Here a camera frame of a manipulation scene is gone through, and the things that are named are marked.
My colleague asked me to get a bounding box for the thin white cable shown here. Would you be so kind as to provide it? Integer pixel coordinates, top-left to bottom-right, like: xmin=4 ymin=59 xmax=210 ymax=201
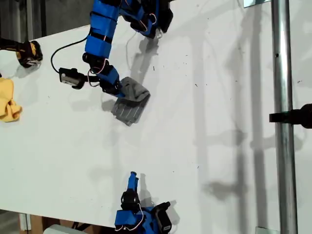
xmin=125 ymin=33 xmax=137 ymax=64

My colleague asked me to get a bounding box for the white box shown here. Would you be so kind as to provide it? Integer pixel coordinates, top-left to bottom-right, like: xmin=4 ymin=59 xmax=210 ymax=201
xmin=43 ymin=224 xmax=78 ymax=234

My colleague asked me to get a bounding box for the yellow cloth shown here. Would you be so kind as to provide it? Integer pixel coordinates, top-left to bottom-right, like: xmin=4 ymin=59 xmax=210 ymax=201
xmin=0 ymin=77 xmax=23 ymax=123

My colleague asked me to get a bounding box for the steel post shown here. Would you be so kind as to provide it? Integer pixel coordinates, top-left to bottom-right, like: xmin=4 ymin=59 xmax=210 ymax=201
xmin=271 ymin=0 xmax=298 ymax=234

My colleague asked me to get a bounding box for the black clamp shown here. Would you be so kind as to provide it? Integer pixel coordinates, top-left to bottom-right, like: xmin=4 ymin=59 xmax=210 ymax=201
xmin=269 ymin=103 xmax=312 ymax=130

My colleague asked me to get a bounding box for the short black camera stalk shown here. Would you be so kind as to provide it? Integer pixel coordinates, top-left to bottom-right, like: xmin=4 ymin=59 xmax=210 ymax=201
xmin=81 ymin=74 xmax=100 ymax=85

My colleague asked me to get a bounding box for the black camera box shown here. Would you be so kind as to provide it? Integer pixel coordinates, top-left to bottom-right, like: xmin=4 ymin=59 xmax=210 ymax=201
xmin=59 ymin=67 xmax=85 ymax=90
xmin=154 ymin=201 xmax=173 ymax=232

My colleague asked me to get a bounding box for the black camera cable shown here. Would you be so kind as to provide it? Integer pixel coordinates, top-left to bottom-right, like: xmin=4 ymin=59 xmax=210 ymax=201
xmin=50 ymin=36 xmax=89 ymax=74

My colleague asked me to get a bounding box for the grey striped towel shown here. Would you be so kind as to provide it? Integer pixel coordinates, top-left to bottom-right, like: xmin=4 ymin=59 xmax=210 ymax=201
xmin=111 ymin=77 xmax=151 ymax=127

